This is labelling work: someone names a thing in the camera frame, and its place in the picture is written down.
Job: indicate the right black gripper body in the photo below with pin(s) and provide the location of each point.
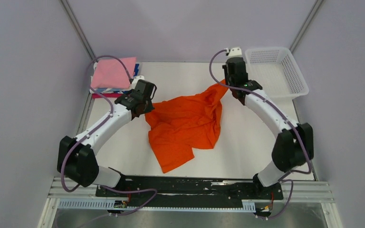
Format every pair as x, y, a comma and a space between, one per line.
227, 78

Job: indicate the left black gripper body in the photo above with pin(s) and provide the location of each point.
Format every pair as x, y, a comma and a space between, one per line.
148, 106

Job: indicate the aluminium frame rail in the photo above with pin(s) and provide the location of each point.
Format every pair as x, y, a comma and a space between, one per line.
97, 197

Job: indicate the pink folded t shirt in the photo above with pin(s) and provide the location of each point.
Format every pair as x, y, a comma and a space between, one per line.
110, 73

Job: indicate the orange t shirt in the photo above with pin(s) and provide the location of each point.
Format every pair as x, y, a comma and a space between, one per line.
180, 125

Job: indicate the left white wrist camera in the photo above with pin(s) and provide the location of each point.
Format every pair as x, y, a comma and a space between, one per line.
135, 81

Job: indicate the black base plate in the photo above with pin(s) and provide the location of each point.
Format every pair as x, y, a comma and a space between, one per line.
184, 192

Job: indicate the magenta folded t shirt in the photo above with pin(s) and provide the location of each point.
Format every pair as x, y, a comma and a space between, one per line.
108, 95

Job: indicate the blue white folded t shirt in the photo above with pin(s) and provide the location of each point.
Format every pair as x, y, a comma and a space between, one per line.
117, 90

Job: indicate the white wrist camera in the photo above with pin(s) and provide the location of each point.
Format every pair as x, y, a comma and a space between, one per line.
135, 81
234, 52

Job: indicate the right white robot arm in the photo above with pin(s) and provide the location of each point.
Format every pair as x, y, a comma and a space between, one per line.
294, 141

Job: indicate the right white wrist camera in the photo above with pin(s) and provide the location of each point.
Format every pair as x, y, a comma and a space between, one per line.
234, 52

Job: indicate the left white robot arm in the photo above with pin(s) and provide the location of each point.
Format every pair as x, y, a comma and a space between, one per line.
77, 155

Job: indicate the white plastic basket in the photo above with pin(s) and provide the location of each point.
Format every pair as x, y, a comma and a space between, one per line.
276, 70

